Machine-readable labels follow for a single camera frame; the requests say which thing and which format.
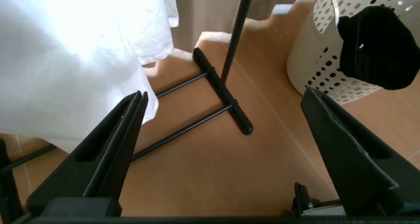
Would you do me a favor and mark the black garment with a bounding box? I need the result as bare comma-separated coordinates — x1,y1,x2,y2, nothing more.
337,5,420,91

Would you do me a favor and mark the white laundry basket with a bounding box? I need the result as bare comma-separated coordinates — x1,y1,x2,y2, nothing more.
286,0,420,106

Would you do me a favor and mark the black clothes rack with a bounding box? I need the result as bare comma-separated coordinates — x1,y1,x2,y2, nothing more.
0,0,257,224

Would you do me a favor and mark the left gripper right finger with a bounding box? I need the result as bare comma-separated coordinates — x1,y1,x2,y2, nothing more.
300,87,420,217

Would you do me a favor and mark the beige curtain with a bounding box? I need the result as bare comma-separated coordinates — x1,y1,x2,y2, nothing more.
170,0,324,53

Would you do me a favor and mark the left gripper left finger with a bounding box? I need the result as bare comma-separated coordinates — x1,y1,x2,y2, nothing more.
26,91,149,218

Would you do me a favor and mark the white printed t-shirt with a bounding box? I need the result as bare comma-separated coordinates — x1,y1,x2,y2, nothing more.
0,0,180,143

